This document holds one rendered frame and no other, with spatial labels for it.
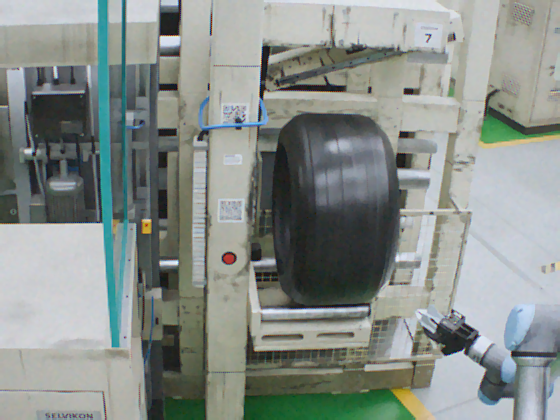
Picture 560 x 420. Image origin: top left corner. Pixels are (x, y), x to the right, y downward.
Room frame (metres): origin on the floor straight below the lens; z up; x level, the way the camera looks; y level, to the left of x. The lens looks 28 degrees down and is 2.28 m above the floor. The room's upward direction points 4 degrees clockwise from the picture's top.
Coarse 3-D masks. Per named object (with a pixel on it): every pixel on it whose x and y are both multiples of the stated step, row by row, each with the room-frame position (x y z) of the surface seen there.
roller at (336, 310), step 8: (304, 304) 2.00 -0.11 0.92; (336, 304) 2.01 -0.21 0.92; (344, 304) 2.02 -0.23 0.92; (352, 304) 2.02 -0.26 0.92; (360, 304) 2.02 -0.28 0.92; (368, 304) 2.02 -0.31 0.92; (264, 312) 1.96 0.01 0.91; (272, 312) 1.96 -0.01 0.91; (280, 312) 1.97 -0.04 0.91; (288, 312) 1.97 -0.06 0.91; (296, 312) 1.97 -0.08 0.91; (304, 312) 1.98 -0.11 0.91; (312, 312) 1.98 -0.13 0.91; (320, 312) 1.98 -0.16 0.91; (328, 312) 1.99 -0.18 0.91; (336, 312) 1.99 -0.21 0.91; (344, 312) 1.99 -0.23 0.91; (352, 312) 2.00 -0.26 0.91; (360, 312) 2.00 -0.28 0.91; (368, 312) 2.01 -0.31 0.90
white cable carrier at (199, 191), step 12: (204, 144) 2.02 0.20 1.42; (204, 156) 2.02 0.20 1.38; (204, 168) 2.02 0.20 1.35; (204, 180) 2.02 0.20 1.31; (204, 192) 2.02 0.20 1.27; (204, 204) 2.02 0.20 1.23; (204, 216) 2.02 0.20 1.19; (204, 228) 2.02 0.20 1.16; (204, 240) 2.02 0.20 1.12; (204, 252) 2.02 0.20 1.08; (204, 276) 2.04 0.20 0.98
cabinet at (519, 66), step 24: (504, 0) 6.51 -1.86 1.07; (528, 0) 6.25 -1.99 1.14; (552, 0) 6.07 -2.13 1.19; (504, 24) 6.47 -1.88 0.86; (528, 24) 6.20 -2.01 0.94; (552, 24) 6.09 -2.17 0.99; (504, 48) 6.43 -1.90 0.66; (528, 48) 6.17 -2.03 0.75; (552, 48) 6.11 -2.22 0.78; (504, 72) 6.39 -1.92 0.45; (528, 72) 6.13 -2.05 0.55; (552, 72) 6.14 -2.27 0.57; (504, 96) 6.34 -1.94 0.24; (528, 96) 6.08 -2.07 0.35; (552, 96) 6.16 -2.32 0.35; (504, 120) 6.32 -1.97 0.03; (528, 120) 6.06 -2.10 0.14; (552, 120) 6.20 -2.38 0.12
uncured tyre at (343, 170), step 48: (288, 144) 2.09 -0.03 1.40; (336, 144) 2.02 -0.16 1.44; (384, 144) 2.06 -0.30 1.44; (288, 192) 2.39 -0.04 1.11; (336, 192) 1.91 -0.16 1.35; (384, 192) 1.93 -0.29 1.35; (288, 240) 2.30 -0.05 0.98; (336, 240) 1.86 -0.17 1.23; (384, 240) 1.88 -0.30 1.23; (288, 288) 1.94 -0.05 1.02; (336, 288) 1.88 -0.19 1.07
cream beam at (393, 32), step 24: (264, 0) 2.30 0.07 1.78; (288, 0) 2.32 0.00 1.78; (312, 0) 2.35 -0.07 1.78; (336, 0) 2.38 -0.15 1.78; (360, 0) 2.41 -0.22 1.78; (384, 0) 2.44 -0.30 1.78; (408, 0) 2.48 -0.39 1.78; (432, 0) 2.53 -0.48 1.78; (264, 24) 2.29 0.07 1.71; (288, 24) 2.30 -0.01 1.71; (312, 24) 2.31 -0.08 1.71; (336, 24) 2.32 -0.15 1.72; (360, 24) 2.33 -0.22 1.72; (384, 24) 2.35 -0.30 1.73; (408, 24) 2.36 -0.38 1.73; (360, 48) 2.34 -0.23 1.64; (384, 48) 2.35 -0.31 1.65; (408, 48) 2.36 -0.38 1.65; (432, 48) 2.37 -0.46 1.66
